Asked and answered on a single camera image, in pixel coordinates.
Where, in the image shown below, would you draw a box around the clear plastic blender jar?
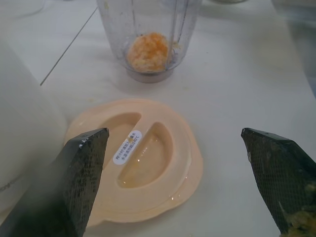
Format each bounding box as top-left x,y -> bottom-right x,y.
96,0 -> 202,83

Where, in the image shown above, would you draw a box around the white blender base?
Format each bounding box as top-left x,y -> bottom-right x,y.
0,41 -> 68,216

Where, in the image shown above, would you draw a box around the peach plastic blender lid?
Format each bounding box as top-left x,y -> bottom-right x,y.
64,98 -> 204,228

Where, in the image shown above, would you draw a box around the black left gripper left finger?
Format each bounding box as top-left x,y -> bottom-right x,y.
0,127 -> 110,237

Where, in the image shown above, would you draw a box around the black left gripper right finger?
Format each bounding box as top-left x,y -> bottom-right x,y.
241,127 -> 316,237

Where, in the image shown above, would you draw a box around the orange segments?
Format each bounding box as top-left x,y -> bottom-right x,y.
125,32 -> 170,73

